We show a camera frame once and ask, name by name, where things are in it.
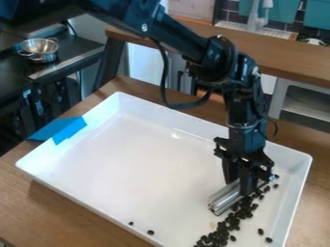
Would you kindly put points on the silver pot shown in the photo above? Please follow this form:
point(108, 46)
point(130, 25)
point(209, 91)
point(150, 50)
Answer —
point(39, 49)

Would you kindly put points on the wooden table with white frame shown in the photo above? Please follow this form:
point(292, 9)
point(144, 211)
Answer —
point(275, 61)

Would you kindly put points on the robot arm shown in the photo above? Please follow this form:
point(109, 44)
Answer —
point(189, 38)

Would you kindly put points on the blue tape patch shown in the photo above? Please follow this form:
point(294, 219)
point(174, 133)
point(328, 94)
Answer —
point(58, 129)

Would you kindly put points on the pile of black bits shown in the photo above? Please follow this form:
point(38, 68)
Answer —
point(234, 222)

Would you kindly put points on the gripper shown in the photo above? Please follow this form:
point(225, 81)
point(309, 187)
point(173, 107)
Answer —
point(246, 144)

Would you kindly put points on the silver metal bar tool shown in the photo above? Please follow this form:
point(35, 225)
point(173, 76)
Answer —
point(235, 195)

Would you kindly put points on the white tray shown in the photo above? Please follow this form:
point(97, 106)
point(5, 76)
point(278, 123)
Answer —
point(142, 167)

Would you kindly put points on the black side table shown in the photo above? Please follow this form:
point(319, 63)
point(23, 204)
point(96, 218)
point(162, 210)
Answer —
point(38, 74)

